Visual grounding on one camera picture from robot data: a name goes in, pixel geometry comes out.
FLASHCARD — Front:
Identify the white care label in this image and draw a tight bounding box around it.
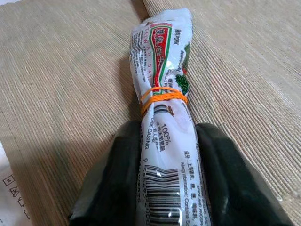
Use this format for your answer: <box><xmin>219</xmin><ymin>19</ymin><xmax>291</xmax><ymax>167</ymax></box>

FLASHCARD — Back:
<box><xmin>0</xmin><ymin>141</ymin><xmax>33</xmax><ymax>226</ymax></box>

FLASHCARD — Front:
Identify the beige woven placemat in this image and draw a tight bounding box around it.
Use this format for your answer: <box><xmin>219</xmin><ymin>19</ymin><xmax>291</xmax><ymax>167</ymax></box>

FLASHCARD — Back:
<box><xmin>142</xmin><ymin>0</ymin><xmax>301</xmax><ymax>226</ymax></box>
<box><xmin>0</xmin><ymin>0</ymin><xmax>153</xmax><ymax>226</ymax></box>

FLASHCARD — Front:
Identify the orange rubber band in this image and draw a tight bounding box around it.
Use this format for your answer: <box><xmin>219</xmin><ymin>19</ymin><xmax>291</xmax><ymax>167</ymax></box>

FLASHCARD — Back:
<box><xmin>140</xmin><ymin>86</ymin><xmax>189</xmax><ymax>115</ymax></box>

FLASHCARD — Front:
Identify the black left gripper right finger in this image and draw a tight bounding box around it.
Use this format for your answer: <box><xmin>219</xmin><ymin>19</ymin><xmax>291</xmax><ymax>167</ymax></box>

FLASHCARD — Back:
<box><xmin>195</xmin><ymin>122</ymin><xmax>294</xmax><ymax>226</ymax></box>

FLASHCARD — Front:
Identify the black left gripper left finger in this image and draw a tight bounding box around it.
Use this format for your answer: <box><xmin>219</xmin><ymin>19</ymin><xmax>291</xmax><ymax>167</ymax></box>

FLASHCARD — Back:
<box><xmin>68</xmin><ymin>121</ymin><xmax>144</xmax><ymax>226</ymax></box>

